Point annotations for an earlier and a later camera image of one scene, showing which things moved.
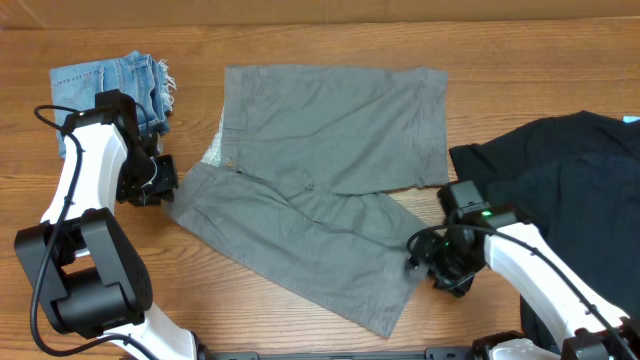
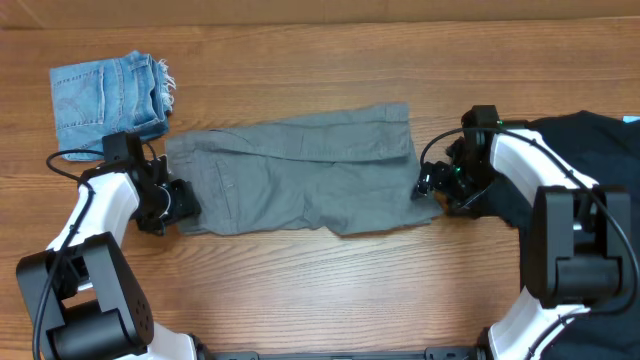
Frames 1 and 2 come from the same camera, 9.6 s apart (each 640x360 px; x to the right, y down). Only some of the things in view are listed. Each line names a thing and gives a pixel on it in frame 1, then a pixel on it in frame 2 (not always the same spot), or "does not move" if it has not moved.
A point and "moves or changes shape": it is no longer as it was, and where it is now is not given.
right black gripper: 435,270 to 432,176
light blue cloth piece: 629,119 does not move
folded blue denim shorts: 145,77 does not move
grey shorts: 295,193 moves or changes shape
